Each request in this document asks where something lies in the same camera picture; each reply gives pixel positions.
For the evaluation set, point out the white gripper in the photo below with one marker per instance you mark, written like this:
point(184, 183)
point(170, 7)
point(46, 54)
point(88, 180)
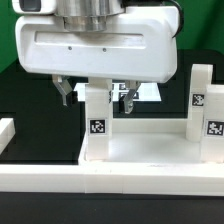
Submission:
point(138, 45)

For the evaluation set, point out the white desk top tray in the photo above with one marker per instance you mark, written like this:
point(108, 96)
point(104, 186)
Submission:
point(149, 141)

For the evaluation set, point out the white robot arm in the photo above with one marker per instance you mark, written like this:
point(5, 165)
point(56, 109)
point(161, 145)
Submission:
point(92, 15)

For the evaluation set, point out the white left obstacle block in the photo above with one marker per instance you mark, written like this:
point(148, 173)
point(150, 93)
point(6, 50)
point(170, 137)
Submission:
point(7, 132)

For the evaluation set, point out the white front obstacle bar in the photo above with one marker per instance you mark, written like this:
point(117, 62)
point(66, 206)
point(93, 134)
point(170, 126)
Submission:
point(196, 180)

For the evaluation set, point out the white marker base plate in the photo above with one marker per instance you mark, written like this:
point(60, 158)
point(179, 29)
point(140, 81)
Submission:
point(147, 92)

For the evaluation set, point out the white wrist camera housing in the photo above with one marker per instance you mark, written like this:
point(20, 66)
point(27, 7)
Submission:
point(34, 6)

